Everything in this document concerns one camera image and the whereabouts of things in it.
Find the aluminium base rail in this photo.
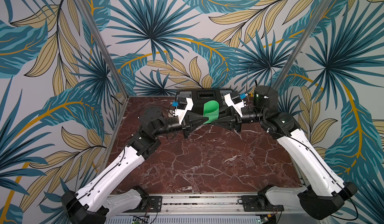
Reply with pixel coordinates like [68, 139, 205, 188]
[106, 193, 327, 224]

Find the small circuit board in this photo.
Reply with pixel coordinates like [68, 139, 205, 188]
[132, 216, 150, 224]

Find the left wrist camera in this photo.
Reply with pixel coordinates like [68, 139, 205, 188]
[171, 97, 194, 125]

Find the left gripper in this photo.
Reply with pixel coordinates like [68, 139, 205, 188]
[153, 111, 209, 139]

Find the black plastic toolbox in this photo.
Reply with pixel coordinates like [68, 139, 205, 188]
[175, 89, 233, 115]

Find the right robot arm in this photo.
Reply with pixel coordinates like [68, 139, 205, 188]
[212, 86, 358, 220]

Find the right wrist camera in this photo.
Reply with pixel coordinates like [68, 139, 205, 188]
[224, 91, 247, 118]

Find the left aluminium frame post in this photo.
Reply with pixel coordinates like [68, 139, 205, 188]
[74, 0, 129, 101]

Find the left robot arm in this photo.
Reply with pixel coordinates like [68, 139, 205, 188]
[61, 104, 209, 224]

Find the aluminium frame post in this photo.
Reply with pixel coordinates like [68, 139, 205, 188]
[74, 0, 129, 101]
[273, 0, 332, 90]

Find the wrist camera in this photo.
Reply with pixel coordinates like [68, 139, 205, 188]
[171, 97, 194, 125]
[224, 91, 247, 118]

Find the right aluminium frame post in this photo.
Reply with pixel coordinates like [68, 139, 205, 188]
[273, 0, 332, 90]

